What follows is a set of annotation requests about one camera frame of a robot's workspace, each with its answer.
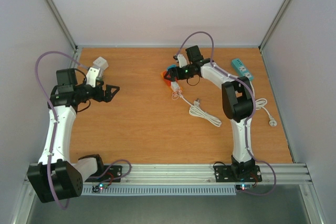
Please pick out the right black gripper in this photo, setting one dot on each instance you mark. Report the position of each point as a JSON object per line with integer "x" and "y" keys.
{"x": 172, "y": 73}

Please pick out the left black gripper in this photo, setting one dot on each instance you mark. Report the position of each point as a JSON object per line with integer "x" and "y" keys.
{"x": 107, "y": 97}

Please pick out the white usb charger plug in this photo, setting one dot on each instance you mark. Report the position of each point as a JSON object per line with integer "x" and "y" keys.
{"x": 175, "y": 86}

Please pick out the white cube adapter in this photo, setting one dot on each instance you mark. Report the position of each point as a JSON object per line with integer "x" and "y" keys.
{"x": 100, "y": 63}

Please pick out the teal power strip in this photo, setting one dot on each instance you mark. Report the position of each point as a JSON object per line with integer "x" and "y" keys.
{"x": 241, "y": 69}

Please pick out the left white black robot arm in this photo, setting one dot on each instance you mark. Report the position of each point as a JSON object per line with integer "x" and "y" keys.
{"x": 63, "y": 109}

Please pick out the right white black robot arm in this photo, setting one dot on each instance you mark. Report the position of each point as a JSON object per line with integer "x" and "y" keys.
{"x": 237, "y": 101}

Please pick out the left small circuit board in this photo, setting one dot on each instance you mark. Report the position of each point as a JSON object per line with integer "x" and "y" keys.
{"x": 100, "y": 187}

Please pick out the small circuit board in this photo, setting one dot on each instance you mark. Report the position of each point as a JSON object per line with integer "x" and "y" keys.
{"x": 100, "y": 187}
{"x": 244, "y": 187}

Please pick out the right small circuit board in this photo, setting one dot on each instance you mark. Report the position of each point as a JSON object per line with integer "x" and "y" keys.
{"x": 244, "y": 187}

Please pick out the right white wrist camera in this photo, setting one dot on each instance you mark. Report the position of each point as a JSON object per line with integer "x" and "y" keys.
{"x": 181, "y": 60}

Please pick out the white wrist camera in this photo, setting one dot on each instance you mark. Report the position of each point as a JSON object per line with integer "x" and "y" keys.
{"x": 94, "y": 75}
{"x": 181, "y": 60}

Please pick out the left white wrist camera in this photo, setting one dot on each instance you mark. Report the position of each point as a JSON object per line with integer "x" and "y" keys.
{"x": 94, "y": 75}

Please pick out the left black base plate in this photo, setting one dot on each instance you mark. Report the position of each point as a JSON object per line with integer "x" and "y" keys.
{"x": 115, "y": 171}

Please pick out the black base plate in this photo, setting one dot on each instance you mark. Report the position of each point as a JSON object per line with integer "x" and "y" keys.
{"x": 115, "y": 171}
{"x": 224, "y": 174}

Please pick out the front aluminium rail frame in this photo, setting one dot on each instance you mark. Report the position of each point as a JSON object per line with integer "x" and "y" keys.
{"x": 168, "y": 172}

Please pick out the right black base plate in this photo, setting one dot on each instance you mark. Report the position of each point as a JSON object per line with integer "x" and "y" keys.
{"x": 224, "y": 174}

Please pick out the left aluminium corner post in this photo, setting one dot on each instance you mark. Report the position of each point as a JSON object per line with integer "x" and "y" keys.
{"x": 55, "y": 12}

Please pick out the aluminium corner post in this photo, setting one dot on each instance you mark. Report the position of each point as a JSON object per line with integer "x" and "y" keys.
{"x": 275, "y": 22}
{"x": 55, "y": 12}

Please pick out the grey slotted cable duct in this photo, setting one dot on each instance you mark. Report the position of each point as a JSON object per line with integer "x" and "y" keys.
{"x": 160, "y": 190}

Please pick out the right aluminium corner post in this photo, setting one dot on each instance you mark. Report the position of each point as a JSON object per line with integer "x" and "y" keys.
{"x": 275, "y": 22}

